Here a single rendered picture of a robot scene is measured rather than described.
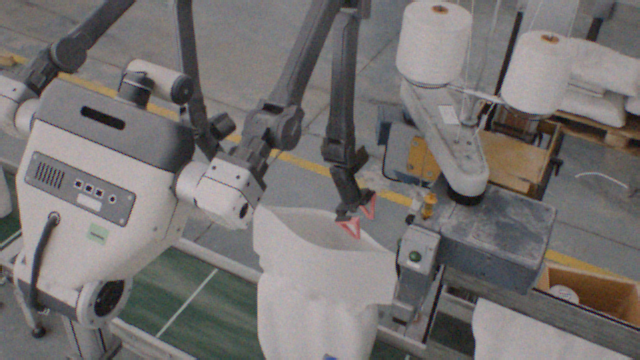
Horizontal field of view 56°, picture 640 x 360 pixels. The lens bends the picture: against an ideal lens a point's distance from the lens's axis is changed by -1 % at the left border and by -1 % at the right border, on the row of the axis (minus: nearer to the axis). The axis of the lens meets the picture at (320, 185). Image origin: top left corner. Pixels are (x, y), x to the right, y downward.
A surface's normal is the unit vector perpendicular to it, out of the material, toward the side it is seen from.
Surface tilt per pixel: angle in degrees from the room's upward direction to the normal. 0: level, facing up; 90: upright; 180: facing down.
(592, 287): 90
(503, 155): 0
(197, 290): 0
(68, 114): 50
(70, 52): 61
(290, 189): 0
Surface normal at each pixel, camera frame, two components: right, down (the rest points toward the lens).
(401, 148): -0.45, 0.54
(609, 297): -0.23, 0.61
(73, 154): -0.30, -0.07
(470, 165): 0.07, -0.77
